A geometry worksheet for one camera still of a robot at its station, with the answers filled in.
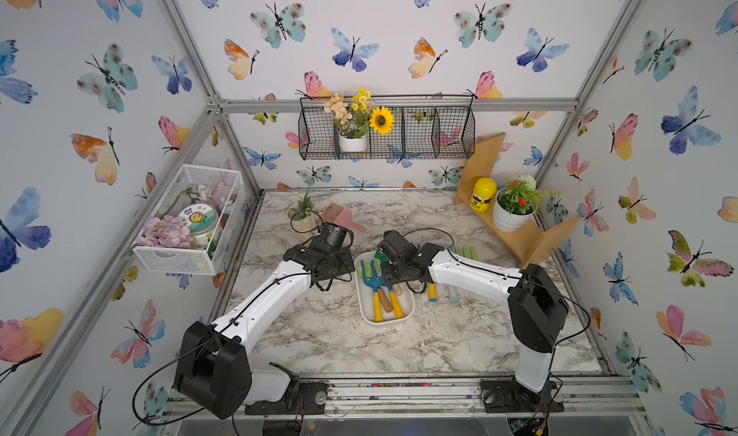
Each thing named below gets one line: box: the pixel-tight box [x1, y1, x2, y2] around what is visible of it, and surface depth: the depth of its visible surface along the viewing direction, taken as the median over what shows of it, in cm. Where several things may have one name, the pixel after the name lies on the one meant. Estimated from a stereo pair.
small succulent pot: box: [286, 191, 320, 233], surface depth 106 cm
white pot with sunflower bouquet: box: [322, 87, 395, 153], surface depth 86 cm
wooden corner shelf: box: [455, 132, 582, 269], surface depth 101 cm
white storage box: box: [353, 250, 417, 326], surface depth 91 cm
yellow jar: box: [468, 176, 498, 213], surface depth 101 cm
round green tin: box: [178, 202, 220, 236], surface depth 67 cm
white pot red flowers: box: [492, 173, 543, 234], surface depth 92 cm
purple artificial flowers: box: [136, 215, 195, 249], surface depth 61 cm
